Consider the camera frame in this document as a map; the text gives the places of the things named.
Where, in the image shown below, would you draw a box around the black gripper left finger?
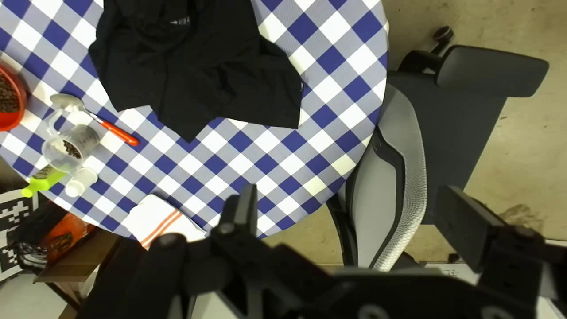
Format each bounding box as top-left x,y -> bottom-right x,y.
215,182 -> 263,239

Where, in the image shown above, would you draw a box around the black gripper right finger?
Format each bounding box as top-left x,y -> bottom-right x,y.
440,184 -> 548,285

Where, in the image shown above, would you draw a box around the black shirt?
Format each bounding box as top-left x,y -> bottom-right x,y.
87,0 -> 307,143

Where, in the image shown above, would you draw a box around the grey office chair black armrests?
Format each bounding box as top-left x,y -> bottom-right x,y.
327,24 -> 552,272

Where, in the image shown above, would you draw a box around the blue white checkered tablecloth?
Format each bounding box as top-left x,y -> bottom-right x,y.
0,0 -> 392,241

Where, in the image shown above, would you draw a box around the white towel red stripes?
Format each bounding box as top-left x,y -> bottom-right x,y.
121,193 -> 210,249

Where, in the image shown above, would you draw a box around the red pen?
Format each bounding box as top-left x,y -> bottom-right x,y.
96,115 -> 144,148

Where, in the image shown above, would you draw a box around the cardboard box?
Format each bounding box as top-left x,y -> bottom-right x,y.
34,226 -> 121,308

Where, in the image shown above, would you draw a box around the orange packet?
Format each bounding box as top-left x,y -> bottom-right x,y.
43,210 -> 96,262

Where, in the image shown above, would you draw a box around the green bottle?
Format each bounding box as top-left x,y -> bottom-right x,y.
20,166 -> 68,200

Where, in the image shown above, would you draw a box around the small clear white bottle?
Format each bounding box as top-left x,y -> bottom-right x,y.
48,92 -> 91,120

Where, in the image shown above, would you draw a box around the black white tag sheet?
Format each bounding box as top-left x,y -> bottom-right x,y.
0,187 -> 41,281

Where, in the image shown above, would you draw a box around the red bowl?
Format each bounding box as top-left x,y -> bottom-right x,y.
0,62 -> 33,132

